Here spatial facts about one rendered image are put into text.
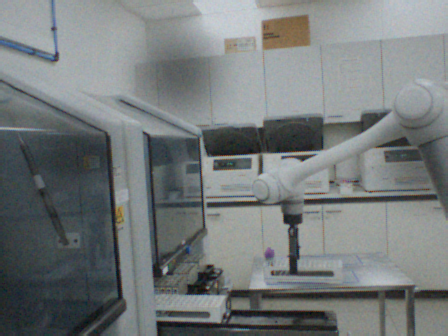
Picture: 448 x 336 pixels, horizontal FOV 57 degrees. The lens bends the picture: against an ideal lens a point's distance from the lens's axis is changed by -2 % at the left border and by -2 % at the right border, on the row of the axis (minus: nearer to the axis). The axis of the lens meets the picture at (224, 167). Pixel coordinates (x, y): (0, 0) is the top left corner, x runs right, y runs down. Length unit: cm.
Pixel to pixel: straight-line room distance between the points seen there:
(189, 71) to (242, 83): 52
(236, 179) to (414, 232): 152
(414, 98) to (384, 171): 244
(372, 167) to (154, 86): 212
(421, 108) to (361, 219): 251
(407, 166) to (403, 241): 61
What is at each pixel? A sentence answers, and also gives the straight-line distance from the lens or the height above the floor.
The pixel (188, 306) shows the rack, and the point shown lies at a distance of 136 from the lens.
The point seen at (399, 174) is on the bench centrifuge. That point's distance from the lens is 364.
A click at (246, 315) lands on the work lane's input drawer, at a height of 80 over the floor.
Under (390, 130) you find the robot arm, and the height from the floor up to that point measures 137.
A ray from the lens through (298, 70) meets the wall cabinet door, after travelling 389.
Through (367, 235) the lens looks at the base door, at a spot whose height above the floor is 55.
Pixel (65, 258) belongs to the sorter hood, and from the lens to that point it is 87.
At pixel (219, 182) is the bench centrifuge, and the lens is 365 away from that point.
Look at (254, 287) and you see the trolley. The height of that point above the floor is 82.
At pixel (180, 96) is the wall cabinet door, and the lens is 404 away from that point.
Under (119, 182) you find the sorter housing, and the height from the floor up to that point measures 128.
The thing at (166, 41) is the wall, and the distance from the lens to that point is 453.
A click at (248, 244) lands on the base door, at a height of 49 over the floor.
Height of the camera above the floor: 135
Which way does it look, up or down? 3 degrees down
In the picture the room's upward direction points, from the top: 3 degrees counter-clockwise
